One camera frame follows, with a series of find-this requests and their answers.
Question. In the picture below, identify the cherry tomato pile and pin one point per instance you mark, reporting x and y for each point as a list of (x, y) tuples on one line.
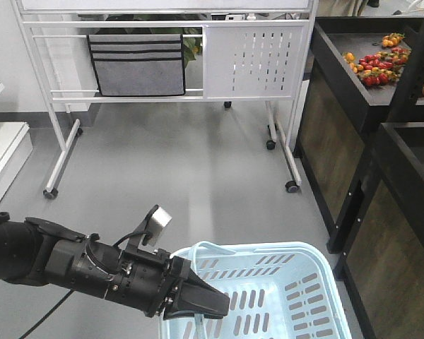
[(383, 67)]

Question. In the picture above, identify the black wooden produce stand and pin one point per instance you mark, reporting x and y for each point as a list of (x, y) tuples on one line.
[(362, 148)]

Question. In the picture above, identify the grey fabric pocket organizer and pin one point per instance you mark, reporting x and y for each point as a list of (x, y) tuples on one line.
[(138, 65)]

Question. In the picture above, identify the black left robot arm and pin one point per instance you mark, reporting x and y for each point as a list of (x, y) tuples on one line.
[(38, 252)]

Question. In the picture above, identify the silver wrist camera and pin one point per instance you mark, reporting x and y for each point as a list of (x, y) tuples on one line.
[(155, 223)]

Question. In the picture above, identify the white metal shelf unit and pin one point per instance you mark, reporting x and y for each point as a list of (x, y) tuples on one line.
[(15, 148)]

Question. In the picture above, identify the light blue plastic basket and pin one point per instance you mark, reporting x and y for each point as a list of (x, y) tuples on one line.
[(276, 290)]

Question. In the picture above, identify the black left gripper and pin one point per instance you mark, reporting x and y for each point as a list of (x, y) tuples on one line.
[(147, 281)]

